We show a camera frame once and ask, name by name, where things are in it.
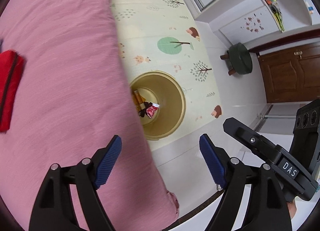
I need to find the orange cloth bag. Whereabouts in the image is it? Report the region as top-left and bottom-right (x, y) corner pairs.
(132, 89), (145, 112)

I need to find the red shiny snack wrapper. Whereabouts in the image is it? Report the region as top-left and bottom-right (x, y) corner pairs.
(139, 102), (159, 119)

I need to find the red pouch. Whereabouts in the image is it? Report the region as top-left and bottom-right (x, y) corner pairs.
(1, 50), (24, 132)

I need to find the gold round trash bin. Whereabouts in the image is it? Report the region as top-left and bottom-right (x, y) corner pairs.
(130, 71), (186, 141)

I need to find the right hand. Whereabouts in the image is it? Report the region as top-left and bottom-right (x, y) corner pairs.
(286, 200), (297, 219)

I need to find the pink bed sheet mattress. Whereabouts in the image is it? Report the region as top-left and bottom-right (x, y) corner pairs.
(1, 0), (179, 230)

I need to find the brown wooden door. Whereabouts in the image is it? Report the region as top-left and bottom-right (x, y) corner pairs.
(258, 42), (319, 103)

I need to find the dark green round stool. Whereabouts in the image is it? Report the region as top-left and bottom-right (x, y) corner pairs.
(220, 42), (253, 76)

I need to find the cartoon tree play mat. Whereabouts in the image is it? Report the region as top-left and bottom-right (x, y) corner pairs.
(111, 0), (222, 150)

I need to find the white shelf cabinet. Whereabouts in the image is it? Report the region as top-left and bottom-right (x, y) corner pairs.
(196, 0), (319, 47)

